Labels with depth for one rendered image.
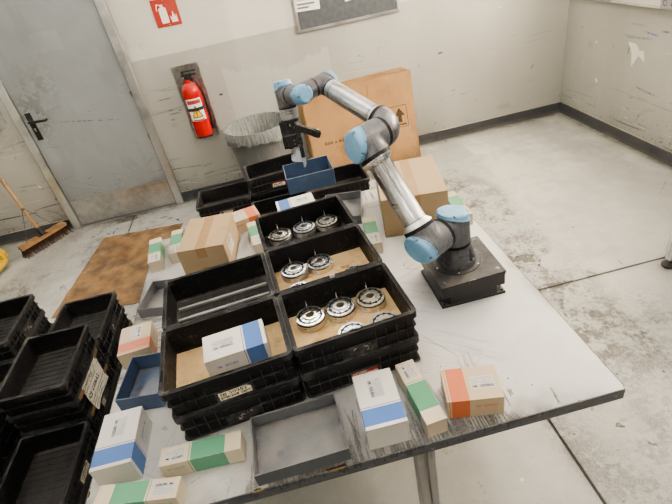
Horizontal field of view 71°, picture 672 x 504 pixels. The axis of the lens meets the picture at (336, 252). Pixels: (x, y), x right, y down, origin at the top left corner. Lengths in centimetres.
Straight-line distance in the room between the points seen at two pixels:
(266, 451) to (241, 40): 359
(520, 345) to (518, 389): 18
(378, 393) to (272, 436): 35
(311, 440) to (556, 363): 80
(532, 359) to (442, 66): 361
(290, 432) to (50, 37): 384
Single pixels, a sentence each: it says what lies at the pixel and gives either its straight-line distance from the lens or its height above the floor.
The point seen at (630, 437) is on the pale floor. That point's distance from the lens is 244.
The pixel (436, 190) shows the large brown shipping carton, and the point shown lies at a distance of 218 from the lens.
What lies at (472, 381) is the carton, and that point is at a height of 77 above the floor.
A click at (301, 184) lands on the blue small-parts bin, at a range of 198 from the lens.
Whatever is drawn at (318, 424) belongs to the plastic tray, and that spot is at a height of 70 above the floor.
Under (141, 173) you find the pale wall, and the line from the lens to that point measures 485.
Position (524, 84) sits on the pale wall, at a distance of 531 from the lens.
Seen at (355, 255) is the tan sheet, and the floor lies 83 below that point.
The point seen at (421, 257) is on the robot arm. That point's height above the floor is 94.
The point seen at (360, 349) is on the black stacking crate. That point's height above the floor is 85.
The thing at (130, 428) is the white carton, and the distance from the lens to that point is 167.
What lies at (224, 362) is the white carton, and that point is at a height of 90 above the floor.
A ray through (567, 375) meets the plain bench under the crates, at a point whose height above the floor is 70.
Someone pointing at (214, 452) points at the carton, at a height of 76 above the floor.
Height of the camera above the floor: 193
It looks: 34 degrees down
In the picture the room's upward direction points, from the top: 12 degrees counter-clockwise
